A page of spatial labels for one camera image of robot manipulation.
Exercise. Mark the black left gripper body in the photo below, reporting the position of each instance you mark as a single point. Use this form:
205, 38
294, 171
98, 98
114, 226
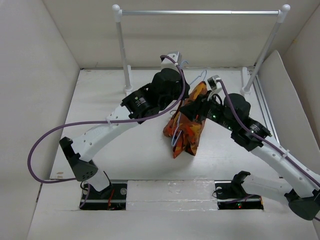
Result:
177, 93

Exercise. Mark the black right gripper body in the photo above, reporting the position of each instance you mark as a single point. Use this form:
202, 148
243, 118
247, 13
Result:
211, 110

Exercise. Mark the orange camouflage trousers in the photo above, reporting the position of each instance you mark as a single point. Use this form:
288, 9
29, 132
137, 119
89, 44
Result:
189, 139

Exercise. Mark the blue wire hanger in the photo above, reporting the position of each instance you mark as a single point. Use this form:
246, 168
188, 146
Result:
178, 132

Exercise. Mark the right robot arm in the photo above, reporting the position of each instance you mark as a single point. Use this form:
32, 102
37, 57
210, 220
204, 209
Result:
301, 189

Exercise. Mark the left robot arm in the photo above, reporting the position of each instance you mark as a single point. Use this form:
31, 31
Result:
150, 99

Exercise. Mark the white clothes rack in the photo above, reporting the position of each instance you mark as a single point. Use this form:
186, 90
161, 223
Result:
281, 15

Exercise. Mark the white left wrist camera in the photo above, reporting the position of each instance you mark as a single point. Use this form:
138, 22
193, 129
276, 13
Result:
169, 61

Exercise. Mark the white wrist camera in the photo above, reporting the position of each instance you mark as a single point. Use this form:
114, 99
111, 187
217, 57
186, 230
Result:
214, 85
169, 61

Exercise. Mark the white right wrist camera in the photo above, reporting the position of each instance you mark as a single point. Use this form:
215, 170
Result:
214, 85

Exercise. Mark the aluminium side rail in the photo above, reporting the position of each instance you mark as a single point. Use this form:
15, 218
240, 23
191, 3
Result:
266, 114

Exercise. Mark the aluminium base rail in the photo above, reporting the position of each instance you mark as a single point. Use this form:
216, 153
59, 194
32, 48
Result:
167, 195

